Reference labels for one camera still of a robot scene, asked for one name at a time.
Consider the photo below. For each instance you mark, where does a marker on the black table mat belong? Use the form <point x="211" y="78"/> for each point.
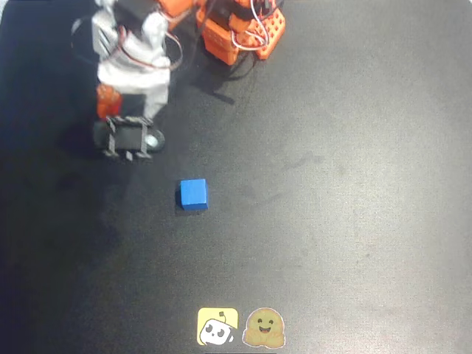
<point x="350" y="184"/>

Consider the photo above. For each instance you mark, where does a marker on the blue cube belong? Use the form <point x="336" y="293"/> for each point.
<point x="193" y="192"/>

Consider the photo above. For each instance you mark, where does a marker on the hugging face emoji sticker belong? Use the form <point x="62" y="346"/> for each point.
<point x="263" y="328"/>

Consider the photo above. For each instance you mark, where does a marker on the yellow robot sticker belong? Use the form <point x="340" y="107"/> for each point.
<point x="217" y="326"/>

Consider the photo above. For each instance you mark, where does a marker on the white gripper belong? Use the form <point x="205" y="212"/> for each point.
<point x="154" y="99"/>

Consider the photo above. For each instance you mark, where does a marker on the white and orange robot arm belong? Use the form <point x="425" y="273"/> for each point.
<point x="151" y="29"/>

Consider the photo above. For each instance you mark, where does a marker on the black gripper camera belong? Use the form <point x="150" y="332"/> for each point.
<point x="127" y="138"/>

